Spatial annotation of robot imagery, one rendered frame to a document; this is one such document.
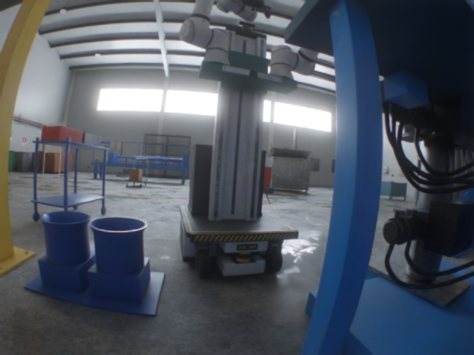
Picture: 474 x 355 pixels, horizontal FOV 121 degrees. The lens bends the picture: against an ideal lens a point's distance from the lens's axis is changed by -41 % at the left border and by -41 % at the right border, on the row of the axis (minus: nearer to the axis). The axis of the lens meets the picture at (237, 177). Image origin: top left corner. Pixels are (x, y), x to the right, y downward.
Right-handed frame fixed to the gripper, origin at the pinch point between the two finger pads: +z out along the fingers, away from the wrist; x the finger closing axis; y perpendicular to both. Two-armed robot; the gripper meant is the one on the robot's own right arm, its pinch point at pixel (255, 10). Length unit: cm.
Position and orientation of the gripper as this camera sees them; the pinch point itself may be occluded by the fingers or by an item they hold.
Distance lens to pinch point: 109.0
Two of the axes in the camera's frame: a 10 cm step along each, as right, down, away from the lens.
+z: 2.1, 9.3, -2.9
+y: -3.9, 3.5, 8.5
